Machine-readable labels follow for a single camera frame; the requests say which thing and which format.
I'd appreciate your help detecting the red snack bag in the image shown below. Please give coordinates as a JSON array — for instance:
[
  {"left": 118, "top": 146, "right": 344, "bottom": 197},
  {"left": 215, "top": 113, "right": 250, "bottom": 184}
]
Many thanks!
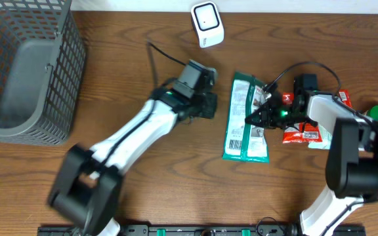
[{"left": 281, "top": 92, "right": 324, "bottom": 145}]

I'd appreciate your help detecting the green white glove pack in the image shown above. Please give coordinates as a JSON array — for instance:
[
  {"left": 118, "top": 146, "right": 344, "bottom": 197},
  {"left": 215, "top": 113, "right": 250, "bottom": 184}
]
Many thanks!
[{"left": 222, "top": 71, "right": 269, "bottom": 163}]

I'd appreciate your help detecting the mint green snack bag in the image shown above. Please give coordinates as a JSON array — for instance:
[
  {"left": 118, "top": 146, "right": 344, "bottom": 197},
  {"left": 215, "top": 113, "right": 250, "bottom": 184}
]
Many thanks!
[{"left": 308, "top": 124, "right": 334, "bottom": 151}]

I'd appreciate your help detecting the red snack stick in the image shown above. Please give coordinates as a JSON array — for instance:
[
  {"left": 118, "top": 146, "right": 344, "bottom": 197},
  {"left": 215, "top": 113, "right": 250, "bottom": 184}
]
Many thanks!
[{"left": 338, "top": 89, "right": 352, "bottom": 108}]

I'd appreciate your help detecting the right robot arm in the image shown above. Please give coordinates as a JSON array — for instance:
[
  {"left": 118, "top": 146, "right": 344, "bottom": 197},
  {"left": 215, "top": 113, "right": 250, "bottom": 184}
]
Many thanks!
[{"left": 245, "top": 90, "right": 378, "bottom": 235}]

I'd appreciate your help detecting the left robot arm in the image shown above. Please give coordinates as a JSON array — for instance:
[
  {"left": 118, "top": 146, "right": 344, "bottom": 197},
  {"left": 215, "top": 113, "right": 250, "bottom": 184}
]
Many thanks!
[{"left": 47, "top": 87, "right": 217, "bottom": 235}]

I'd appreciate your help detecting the white barcode scanner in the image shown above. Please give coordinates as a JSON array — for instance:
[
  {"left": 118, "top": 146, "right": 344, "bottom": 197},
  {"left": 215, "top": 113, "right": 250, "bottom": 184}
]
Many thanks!
[{"left": 190, "top": 1, "right": 224, "bottom": 49}]

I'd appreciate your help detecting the grey plastic basket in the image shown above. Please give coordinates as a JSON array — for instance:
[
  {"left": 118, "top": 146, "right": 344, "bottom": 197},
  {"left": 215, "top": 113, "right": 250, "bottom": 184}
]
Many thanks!
[{"left": 0, "top": 0, "right": 86, "bottom": 146}]

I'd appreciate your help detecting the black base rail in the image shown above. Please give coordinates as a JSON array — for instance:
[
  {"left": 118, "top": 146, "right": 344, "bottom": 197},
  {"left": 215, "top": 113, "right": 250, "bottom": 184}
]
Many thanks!
[{"left": 37, "top": 221, "right": 367, "bottom": 236}]

